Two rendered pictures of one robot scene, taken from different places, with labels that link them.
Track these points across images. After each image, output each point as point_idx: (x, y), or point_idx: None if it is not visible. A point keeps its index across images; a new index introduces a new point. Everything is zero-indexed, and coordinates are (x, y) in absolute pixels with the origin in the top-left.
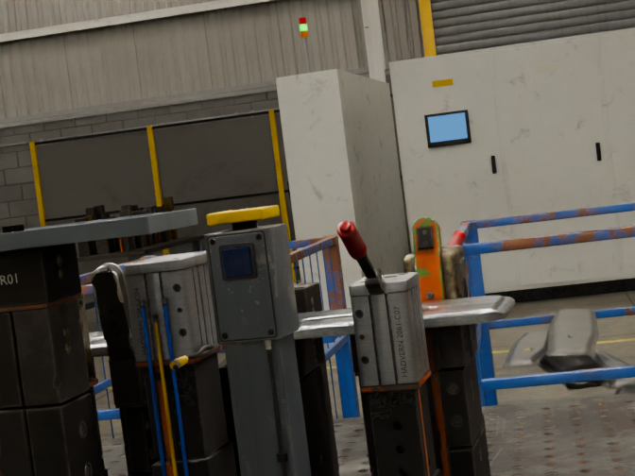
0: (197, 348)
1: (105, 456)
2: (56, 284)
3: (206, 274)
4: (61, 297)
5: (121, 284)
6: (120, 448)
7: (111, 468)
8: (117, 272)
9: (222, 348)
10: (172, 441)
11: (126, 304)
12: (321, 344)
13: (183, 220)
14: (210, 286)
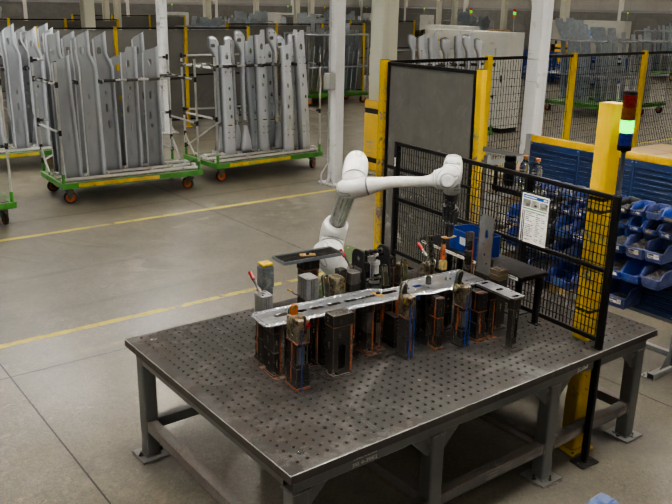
0: (298, 294)
1: (469, 381)
2: (298, 265)
3: (304, 283)
4: (299, 268)
5: (321, 279)
6: (477, 386)
7: (446, 376)
8: (321, 276)
9: (305, 301)
10: None
11: (322, 284)
12: (310, 321)
13: (280, 262)
14: (304, 286)
